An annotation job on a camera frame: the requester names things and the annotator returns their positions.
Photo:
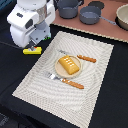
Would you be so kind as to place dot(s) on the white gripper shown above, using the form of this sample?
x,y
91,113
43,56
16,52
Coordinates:
x,y
29,23

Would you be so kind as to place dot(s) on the yellow butter box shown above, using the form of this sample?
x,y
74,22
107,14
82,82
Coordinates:
x,y
35,51

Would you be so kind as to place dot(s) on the orange bread loaf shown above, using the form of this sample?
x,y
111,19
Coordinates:
x,y
69,65

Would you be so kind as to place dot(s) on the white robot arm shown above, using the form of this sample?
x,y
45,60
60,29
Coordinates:
x,y
30,22

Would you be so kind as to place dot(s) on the pink serving board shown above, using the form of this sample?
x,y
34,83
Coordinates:
x,y
102,28

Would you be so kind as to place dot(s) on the round wooden plate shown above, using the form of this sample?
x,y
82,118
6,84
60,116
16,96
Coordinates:
x,y
63,73

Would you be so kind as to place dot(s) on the dark grey cooking pot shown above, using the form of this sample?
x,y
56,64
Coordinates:
x,y
68,9

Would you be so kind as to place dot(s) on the beige woven placemat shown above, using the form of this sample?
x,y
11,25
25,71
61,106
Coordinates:
x,y
64,101

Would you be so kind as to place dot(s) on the black round stove burner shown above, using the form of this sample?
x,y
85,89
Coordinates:
x,y
98,4

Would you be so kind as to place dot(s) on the cream ceramic bowl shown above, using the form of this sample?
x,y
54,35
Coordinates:
x,y
122,15

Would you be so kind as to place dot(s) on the fork with wooden handle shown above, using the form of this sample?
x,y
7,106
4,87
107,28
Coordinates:
x,y
66,81

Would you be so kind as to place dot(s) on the knife with wooden handle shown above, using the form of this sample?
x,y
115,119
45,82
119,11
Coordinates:
x,y
79,56

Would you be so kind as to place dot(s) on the grey saucepan with handle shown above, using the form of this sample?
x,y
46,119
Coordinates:
x,y
91,15

